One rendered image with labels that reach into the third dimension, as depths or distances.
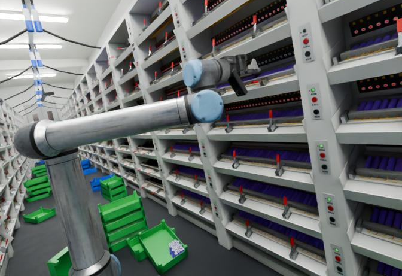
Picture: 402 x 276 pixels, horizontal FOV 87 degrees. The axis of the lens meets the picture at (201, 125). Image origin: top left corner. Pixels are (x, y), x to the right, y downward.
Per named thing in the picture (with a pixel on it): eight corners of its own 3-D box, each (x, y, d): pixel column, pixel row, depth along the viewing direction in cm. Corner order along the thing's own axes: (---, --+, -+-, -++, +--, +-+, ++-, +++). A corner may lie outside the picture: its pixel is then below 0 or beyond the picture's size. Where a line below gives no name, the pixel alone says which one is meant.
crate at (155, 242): (188, 255, 137) (187, 246, 134) (160, 275, 125) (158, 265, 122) (164, 227, 159) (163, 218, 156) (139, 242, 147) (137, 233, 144)
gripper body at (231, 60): (247, 54, 87) (227, 54, 80) (251, 75, 88) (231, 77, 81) (234, 59, 93) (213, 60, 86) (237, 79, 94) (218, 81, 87)
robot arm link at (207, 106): (-18, 130, 60) (221, 81, 58) (20, 126, 72) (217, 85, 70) (-6, 170, 61) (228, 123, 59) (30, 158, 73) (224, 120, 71)
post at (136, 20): (174, 216, 191) (127, 8, 173) (168, 213, 198) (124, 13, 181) (192, 206, 202) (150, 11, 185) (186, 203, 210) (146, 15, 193)
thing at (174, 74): (187, 77, 132) (176, 57, 128) (148, 93, 181) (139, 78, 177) (208, 64, 143) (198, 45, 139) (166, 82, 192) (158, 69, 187)
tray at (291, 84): (302, 90, 78) (294, 66, 75) (202, 108, 127) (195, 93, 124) (322, 67, 89) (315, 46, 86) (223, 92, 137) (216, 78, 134)
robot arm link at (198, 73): (183, 91, 77) (177, 64, 76) (209, 87, 85) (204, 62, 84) (198, 87, 70) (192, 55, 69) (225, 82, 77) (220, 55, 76)
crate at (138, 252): (138, 262, 140) (135, 251, 139) (128, 249, 156) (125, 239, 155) (177, 238, 157) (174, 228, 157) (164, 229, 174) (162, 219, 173)
